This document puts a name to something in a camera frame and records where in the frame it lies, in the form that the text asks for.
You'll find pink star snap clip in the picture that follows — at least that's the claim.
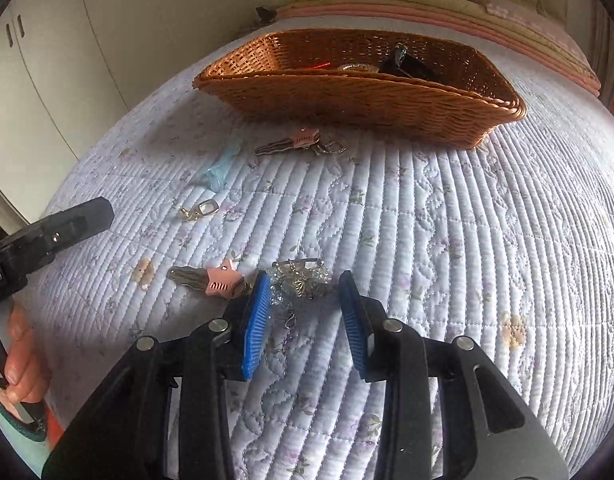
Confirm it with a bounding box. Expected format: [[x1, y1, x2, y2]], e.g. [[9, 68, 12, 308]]
[[167, 259, 248, 300]]

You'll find white wardrobe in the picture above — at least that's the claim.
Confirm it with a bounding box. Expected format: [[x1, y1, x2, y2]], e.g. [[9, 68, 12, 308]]
[[0, 0, 273, 223]]

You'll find quilted floral bedspread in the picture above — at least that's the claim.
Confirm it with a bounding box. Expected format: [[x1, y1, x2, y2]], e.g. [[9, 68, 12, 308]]
[[14, 14, 614, 480]]

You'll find brown wicker basket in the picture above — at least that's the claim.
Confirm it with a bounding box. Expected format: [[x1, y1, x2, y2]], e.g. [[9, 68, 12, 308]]
[[193, 28, 527, 150]]

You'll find black hair scrunchie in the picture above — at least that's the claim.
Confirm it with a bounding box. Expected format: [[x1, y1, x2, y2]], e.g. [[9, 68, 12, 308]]
[[378, 42, 439, 82]]

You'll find silver crystal bracelet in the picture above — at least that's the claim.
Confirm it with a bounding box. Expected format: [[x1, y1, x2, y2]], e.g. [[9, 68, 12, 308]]
[[265, 257, 333, 331]]

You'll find light blue hair clip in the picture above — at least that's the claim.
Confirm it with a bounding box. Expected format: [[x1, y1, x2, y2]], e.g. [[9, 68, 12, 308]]
[[192, 140, 242, 193]]

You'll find person's left hand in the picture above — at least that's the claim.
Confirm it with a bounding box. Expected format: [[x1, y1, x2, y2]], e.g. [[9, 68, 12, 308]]
[[0, 302, 51, 420]]

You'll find pink folded blanket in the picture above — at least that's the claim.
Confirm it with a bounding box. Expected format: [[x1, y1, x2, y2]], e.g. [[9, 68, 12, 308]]
[[276, 0, 601, 98]]

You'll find green right sleeve forearm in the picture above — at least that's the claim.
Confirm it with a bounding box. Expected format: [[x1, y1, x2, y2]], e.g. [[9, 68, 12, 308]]
[[0, 403, 63, 479]]

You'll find dark bedside object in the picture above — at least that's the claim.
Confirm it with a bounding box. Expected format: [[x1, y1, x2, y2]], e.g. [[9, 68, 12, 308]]
[[256, 6, 278, 24]]

